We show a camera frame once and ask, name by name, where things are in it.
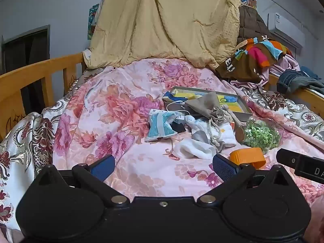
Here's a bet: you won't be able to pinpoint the dark wooden beam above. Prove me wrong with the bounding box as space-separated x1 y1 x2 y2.
301 0 324 41

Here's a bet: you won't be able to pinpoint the pink cloth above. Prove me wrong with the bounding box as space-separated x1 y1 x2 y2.
229 54 302 92

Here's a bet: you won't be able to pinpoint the cream damask bedsheet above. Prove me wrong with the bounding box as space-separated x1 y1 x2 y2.
0 66 324 243

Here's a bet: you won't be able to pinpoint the blue white packet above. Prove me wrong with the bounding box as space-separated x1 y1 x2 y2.
145 108 180 142

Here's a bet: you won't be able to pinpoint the pink floral blanket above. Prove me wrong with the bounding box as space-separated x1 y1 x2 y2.
52 58 324 200

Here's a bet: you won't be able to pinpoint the blue jeans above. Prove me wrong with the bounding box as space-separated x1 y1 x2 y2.
276 66 320 94

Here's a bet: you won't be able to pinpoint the blue yellow cloth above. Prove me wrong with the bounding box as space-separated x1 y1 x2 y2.
163 91 241 112

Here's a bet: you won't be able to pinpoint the white grey sock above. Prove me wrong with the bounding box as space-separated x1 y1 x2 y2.
185 115 237 147

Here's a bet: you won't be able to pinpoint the orange tape roll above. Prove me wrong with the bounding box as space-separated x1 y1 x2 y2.
229 147 266 169

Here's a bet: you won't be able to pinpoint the glass jar of green beads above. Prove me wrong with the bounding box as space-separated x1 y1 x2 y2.
235 116 282 155

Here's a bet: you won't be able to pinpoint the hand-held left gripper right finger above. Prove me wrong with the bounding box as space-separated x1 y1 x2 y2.
197 154 290 207

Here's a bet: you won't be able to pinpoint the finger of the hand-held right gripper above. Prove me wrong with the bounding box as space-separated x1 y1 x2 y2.
276 148 301 169

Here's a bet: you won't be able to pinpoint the brown quilted jacket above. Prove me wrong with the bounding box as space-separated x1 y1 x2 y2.
238 5 272 46

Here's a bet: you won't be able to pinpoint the white air conditioner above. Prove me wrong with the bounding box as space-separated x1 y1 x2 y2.
267 13 303 53

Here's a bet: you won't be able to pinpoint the dark grey garment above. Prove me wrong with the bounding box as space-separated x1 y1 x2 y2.
296 77 324 93

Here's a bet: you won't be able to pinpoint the grey box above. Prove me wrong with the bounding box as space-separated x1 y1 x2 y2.
162 86 254 122

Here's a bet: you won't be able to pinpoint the brown multicoloured garment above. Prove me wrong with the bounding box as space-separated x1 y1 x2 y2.
215 37 293 84

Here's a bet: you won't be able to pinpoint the yellow quilt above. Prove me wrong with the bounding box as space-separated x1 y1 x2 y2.
83 0 242 69

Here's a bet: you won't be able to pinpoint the colourful wall poster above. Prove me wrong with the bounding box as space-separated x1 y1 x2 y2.
87 4 100 40

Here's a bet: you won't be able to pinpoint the wooden bed frame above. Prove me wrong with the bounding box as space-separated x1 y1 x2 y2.
0 52 324 140

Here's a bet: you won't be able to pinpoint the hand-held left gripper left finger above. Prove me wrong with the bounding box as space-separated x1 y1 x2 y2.
38 154 129 207

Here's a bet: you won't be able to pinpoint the white cable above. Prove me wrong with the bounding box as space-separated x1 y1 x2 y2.
166 101 188 113

